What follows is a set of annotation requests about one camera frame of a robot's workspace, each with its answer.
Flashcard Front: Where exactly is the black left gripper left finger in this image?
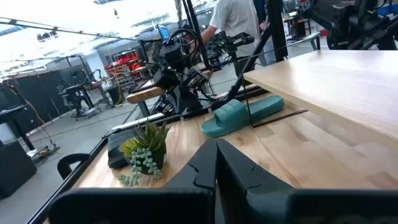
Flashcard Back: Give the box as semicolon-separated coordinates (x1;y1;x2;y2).
164;138;218;191

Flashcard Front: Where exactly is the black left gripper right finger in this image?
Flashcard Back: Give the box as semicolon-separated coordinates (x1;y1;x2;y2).
216;138;295;224

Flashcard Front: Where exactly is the green rubber slide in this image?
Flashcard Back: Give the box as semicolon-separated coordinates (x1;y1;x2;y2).
201;95;285;138

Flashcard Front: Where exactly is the black rubber slide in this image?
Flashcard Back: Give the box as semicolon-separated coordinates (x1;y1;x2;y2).
107;129;138;169

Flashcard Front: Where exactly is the wooden neighbouring workbench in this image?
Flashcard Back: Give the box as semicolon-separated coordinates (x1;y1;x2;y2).
126;70;213;105

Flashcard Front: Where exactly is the small potted succulent plant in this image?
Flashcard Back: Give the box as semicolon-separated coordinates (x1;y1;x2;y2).
117;119;172;187

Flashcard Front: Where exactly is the red parts bin rack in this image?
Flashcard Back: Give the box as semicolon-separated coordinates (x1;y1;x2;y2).
104;52;144;91

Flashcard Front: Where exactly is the open laptop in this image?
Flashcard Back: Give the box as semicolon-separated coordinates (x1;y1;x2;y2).
156;24;171;43

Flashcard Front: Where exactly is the black background workstation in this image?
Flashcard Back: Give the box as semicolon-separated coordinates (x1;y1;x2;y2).
58;80;113;121

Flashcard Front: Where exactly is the black curved handle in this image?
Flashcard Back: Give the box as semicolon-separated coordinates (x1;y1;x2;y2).
57;152;91;180

